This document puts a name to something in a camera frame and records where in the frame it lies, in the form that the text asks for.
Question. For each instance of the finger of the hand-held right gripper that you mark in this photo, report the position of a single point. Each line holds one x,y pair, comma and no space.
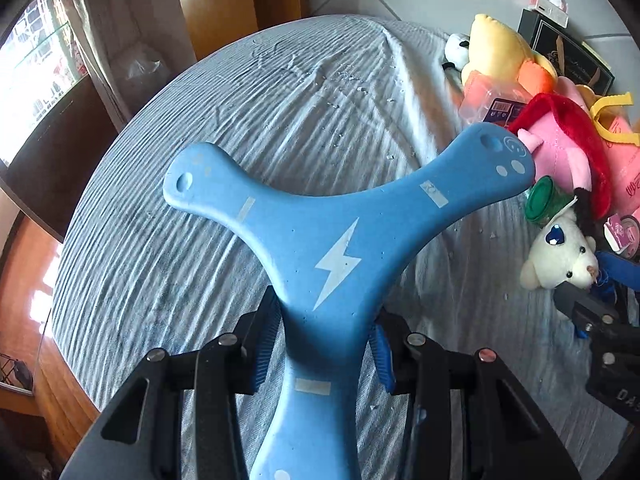
585,307
622,272

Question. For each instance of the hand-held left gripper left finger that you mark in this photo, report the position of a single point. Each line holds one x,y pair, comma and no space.
265,345

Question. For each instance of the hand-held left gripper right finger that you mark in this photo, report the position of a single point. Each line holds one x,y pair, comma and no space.
382,362

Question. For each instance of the white teddy bear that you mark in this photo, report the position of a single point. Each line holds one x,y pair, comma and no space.
555,255

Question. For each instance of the blue foam boomerang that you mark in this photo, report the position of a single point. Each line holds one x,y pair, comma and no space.
330,230

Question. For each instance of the pink tape roll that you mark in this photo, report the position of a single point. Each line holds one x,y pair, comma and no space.
622,232

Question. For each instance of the green plastic cup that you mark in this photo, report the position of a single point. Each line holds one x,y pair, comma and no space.
545,202

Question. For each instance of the pink plush with red cape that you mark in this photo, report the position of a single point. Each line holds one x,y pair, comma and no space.
560,140

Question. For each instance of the pink plastic package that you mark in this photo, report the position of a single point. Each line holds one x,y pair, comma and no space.
487,97

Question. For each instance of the striped grey bed sheet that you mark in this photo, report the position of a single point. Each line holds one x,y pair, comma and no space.
240,125

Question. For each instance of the black gift box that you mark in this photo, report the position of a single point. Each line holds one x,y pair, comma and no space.
575,50

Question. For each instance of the yellow plush toy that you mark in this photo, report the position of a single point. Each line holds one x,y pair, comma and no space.
497,45

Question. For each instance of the small white pink box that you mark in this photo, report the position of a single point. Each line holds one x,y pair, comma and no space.
550,10

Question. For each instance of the dark wooden cabinet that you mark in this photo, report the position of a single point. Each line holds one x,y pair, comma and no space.
60,165

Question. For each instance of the panda plush toy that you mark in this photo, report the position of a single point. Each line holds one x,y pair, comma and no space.
457,50

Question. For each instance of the clear plastic bag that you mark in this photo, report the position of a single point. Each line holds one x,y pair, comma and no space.
137,72

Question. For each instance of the wooden wardrobe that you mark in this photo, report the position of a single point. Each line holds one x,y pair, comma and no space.
235,0

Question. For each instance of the beige curtain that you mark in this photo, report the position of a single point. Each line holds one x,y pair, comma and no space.
105,20

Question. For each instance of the window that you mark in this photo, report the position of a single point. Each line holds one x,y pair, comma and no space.
35,65

